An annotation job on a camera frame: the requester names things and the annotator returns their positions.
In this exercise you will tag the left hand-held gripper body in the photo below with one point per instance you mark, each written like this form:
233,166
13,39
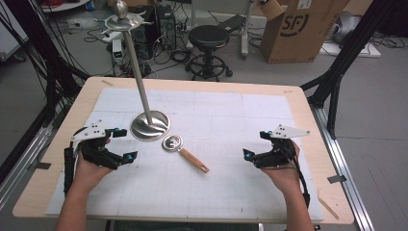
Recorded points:
96,150

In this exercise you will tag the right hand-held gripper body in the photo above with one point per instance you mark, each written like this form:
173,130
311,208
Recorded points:
279,154

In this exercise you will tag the silver metal utensil stand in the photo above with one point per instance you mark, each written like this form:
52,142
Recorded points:
141,83

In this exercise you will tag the person's right hand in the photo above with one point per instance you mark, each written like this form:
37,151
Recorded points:
285,176

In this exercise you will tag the person's left hand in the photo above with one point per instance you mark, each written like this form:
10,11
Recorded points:
88,174

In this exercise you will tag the black tape piece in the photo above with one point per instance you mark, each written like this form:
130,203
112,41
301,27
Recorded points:
43,166

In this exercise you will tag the white grid mat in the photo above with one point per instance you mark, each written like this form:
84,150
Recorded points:
208,192

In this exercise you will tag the grey tape piece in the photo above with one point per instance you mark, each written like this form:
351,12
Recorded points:
336,179

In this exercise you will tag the thin wooden stick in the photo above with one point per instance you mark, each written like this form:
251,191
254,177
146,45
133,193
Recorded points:
327,208

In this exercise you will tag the white device with green display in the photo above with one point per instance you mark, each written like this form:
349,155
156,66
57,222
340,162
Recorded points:
117,51

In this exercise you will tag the person's dark clothing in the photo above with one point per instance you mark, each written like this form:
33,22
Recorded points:
186,226

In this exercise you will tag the black computer tower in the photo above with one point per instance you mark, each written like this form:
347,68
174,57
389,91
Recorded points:
144,35
166,27

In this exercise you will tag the brown cardboard box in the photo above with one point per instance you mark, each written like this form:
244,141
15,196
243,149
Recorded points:
298,35

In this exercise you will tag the black round stool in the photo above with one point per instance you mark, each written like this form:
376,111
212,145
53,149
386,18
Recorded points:
208,37

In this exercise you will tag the white flat board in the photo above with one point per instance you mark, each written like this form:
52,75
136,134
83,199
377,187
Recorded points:
352,50

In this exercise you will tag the grey rounded appliance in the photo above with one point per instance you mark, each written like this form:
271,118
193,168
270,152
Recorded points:
346,27

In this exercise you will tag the aluminium rail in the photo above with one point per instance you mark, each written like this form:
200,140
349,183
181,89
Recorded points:
22,170
346,166

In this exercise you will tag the black metal frame stand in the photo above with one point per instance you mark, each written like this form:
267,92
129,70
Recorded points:
340,64
54,73

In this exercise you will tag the white metal post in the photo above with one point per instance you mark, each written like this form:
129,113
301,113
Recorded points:
247,29

